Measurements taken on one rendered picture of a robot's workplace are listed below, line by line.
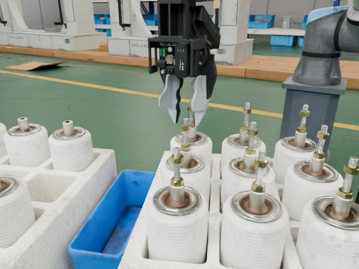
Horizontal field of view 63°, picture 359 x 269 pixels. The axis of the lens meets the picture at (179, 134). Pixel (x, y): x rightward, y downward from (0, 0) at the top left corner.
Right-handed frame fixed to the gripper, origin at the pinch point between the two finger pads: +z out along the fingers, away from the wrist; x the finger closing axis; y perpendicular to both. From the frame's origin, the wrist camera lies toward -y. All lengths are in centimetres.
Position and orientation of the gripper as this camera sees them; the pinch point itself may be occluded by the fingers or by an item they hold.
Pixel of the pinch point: (187, 116)
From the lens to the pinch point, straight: 52.4
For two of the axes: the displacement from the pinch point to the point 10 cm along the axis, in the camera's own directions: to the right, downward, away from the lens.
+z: 0.0, 9.2, 3.9
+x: 9.2, 1.5, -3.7
